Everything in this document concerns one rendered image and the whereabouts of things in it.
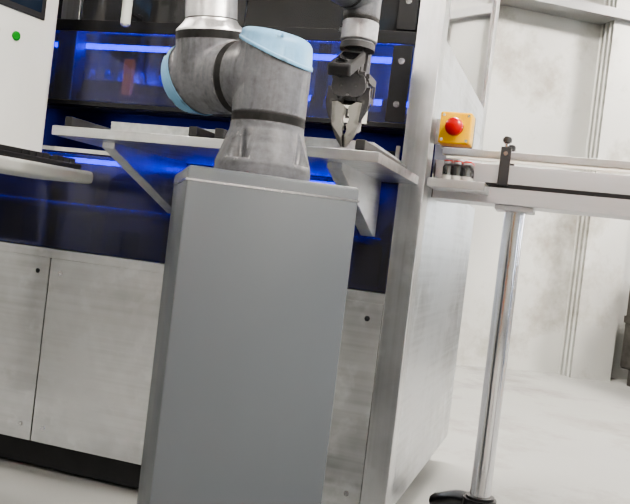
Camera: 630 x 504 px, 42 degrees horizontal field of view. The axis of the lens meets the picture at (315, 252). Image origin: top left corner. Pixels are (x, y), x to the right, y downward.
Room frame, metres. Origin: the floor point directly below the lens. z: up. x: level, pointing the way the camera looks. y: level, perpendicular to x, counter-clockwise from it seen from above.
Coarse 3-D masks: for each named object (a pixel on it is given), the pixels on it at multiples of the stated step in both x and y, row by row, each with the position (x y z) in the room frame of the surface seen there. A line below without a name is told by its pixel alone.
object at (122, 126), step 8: (112, 128) 1.82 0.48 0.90; (120, 128) 1.81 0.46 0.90; (128, 128) 1.80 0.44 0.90; (136, 128) 1.80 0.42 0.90; (144, 128) 1.79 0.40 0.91; (152, 128) 1.79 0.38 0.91; (160, 128) 1.78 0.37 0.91; (168, 128) 1.77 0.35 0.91; (176, 128) 1.77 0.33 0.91; (184, 128) 1.76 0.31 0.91
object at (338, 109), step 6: (336, 102) 1.65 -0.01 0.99; (336, 108) 1.65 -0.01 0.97; (342, 108) 1.64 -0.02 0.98; (336, 114) 1.65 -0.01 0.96; (342, 114) 1.64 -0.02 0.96; (336, 120) 1.65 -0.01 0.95; (342, 120) 1.65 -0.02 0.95; (336, 126) 1.64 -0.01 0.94; (342, 126) 1.65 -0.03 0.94; (336, 132) 1.65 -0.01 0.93; (342, 132) 1.65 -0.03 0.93; (336, 138) 1.65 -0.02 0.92; (342, 138) 1.64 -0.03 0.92; (342, 144) 1.65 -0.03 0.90
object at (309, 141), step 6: (306, 138) 1.68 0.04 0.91; (312, 138) 1.67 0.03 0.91; (318, 138) 1.67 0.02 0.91; (324, 138) 1.67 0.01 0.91; (306, 144) 1.68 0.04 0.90; (312, 144) 1.67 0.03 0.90; (318, 144) 1.67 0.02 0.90; (324, 144) 1.67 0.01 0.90; (330, 144) 1.66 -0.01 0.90; (336, 144) 1.66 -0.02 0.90; (348, 144) 1.65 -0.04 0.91; (354, 144) 1.65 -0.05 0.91; (372, 144) 1.64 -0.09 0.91; (384, 150) 1.74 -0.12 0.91
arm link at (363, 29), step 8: (344, 24) 1.65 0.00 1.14; (352, 24) 1.64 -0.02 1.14; (360, 24) 1.63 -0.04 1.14; (368, 24) 1.64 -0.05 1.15; (376, 24) 1.65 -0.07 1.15; (344, 32) 1.65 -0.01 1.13; (352, 32) 1.64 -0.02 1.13; (360, 32) 1.63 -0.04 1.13; (368, 32) 1.64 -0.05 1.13; (376, 32) 1.65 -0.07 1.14; (368, 40) 1.64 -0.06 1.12; (376, 40) 1.66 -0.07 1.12
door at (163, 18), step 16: (96, 0) 2.15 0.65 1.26; (112, 0) 2.14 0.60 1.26; (144, 0) 2.11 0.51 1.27; (160, 0) 2.10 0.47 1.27; (176, 0) 2.08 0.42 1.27; (240, 0) 2.03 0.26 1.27; (96, 16) 2.15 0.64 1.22; (112, 16) 2.14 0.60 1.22; (144, 16) 2.11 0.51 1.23; (160, 16) 2.09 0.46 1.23; (176, 16) 2.08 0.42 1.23; (240, 16) 2.03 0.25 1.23
